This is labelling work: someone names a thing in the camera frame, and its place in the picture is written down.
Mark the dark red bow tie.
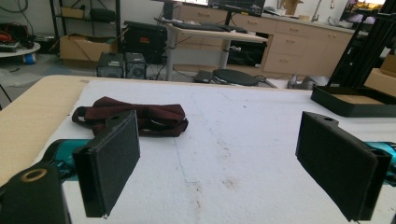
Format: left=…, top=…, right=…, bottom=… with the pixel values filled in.
left=71, top=95, right=190, bottom=138

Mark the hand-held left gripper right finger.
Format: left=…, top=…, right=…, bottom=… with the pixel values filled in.
left=295, top=110, right=393, bottom=223

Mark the flat black box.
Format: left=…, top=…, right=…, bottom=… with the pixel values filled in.
left=192, top=69, right=215, bottom=85

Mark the black keyboard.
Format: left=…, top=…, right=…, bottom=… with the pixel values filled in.
left=170, top=21, right=250, bottom=35

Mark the white table mat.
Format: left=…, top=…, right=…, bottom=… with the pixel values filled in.
left=33, top=79, right=396, bottom=224

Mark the black box with fan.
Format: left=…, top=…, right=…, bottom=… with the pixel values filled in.
left=124, top=51, right=149, bottom=79

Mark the round black disc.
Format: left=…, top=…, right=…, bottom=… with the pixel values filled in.
left=212, top=68, right=260, bottom=88

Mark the beige drawer cabinet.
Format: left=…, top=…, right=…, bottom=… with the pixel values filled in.
left=173, top=4, right=355, bottom=78

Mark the metal tap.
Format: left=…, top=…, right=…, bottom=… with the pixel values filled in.
left=310, top=0, right=336, bottom=23

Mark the grey floor object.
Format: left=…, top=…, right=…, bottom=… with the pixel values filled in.
left=287, top=74, right=325, bottom=91

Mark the open cardboard box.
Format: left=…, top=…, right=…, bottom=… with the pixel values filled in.
left=58, top=33, right=120, bottom=63

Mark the black shelf rack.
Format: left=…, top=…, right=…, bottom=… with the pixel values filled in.
left=49, top=0, right=122, bottom=54

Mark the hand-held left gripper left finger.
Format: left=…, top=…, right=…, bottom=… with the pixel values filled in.
left=72, top=109, right=141, bottom=219

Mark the black stand base tray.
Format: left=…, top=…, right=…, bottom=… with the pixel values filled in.
left=310, top=85, right=396, bottom=119

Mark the small black computer box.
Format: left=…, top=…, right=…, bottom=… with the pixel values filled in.
left=95, top=51, right=126, bottom=79

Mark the computer monitor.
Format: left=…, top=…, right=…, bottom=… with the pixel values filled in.
left=207, top=0, right=266, bottom=19

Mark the round white table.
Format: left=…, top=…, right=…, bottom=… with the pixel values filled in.
left=0, top=41, right=42, bottom=59

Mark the light wooden desk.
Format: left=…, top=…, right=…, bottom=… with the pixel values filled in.
left=163, top=22, right=269, bottom=82

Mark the black metal stand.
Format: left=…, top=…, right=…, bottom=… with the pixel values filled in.
left=326, top=0, right=396, bottom=89

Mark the large black equipment case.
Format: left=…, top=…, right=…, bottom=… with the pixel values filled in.
left=122, top=20, right=169, bottom=65

